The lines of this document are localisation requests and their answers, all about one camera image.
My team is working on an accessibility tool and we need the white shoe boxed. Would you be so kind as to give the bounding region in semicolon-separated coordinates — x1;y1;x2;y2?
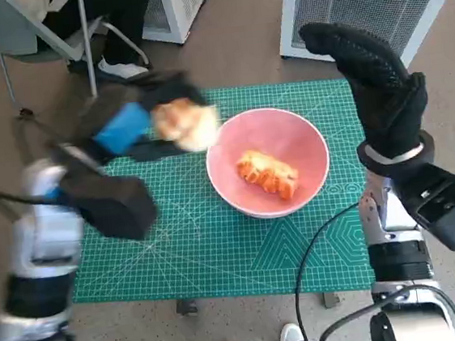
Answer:
278;320;308;341

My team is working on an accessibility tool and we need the orange toy bread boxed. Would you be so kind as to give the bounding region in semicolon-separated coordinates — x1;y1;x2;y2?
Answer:
235;144;301;206

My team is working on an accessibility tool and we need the thin black cable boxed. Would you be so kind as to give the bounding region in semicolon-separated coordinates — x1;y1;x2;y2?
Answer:
286;201;375;341

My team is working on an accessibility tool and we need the grey table bracket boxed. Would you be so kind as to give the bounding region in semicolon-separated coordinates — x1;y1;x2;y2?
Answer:
320;290;341;308
175;299;198;318

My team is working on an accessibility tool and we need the person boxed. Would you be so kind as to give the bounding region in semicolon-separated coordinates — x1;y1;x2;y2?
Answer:
36;0;161;88

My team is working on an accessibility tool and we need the small white vented cabinet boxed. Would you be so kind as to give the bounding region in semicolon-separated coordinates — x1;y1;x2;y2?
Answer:
138;0;223;48

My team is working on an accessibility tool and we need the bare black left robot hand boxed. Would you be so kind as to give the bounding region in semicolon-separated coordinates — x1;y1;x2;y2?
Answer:
67;67;215;169

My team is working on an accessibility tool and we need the pale round toy bread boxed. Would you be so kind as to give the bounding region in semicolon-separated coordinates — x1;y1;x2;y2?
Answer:
150;93;223;157

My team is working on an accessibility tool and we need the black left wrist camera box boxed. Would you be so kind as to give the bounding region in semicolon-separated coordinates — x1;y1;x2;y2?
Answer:
52;135;161;249

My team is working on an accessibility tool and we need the pink bowl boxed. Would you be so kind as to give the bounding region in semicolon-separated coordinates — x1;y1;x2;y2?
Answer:
200;101;336;226

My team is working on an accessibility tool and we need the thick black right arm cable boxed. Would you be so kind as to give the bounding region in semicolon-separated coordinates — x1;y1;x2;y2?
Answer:
313;280;455;341

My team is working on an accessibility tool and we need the green cutting mat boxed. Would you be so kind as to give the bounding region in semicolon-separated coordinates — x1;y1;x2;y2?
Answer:
52;74;377;320

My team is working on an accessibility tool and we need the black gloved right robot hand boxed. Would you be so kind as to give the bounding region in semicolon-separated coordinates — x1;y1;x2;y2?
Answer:
297;11;435;168

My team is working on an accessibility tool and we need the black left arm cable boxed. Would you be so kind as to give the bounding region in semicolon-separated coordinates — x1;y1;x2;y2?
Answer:
0;184;65;222

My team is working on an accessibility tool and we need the large white vented cabinet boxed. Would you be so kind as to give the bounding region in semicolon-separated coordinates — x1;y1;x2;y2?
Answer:
274;0;455;80

